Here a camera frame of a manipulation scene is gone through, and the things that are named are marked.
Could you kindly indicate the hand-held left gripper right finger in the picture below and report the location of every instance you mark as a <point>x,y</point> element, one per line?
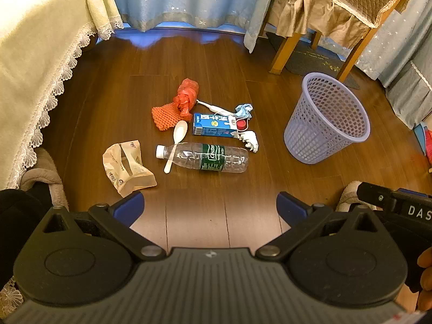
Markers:
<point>290,209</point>

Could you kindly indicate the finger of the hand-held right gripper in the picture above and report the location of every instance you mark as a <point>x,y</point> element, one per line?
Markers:
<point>374,194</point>

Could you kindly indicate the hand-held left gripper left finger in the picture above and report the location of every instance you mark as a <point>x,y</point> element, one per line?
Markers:
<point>130,206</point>

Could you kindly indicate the beige paper snack bag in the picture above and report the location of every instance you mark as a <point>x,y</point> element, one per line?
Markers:
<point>126,168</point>

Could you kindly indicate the lavender plastic mesh basket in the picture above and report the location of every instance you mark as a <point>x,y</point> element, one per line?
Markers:
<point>324,121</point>

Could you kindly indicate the white plastic spoon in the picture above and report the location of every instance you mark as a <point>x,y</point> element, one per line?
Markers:
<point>180,130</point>

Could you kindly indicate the clear plastic water bottle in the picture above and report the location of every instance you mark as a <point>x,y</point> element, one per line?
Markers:
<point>209,157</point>

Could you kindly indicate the orange foam net sleeve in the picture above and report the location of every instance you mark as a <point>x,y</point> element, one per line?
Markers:
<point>163,116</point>

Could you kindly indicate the blue and white milk carton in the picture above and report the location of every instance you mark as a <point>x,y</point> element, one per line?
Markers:
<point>212,125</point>

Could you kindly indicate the red plastic bag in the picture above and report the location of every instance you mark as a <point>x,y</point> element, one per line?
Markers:
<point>185,96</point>

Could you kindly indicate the person's right hand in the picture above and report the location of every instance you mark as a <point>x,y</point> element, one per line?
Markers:
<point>426,270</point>

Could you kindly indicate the beige fuzzy slipper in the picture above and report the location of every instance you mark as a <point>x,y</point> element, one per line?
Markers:
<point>40,175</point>
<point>347,195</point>

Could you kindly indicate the red and blue plastic piece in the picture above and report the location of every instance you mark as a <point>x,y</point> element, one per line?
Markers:
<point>426,145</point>

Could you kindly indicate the crumpled white tissue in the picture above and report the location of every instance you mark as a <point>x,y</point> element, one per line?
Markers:
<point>249,140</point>

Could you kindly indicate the red bottle cap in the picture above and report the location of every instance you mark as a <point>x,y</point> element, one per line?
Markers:
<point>241,125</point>

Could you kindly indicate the grey-blue skirted cover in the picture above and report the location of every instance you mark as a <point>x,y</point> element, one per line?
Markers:
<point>408,91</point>

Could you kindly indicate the blue face mask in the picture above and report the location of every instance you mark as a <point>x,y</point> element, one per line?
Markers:
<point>243,109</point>

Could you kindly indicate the white toothbrush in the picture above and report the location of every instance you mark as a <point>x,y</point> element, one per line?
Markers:
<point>216,108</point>

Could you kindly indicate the dark floor mat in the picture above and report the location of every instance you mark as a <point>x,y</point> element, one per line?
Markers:
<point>310,60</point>

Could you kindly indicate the wooden chair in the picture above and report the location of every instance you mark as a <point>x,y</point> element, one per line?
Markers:
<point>285,54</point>

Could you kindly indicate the cream lace-edged bedspread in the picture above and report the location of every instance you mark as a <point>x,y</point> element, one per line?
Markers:
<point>33,57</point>

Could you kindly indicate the brown quilted chair cover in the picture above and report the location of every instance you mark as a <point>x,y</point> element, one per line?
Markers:
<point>303,10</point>

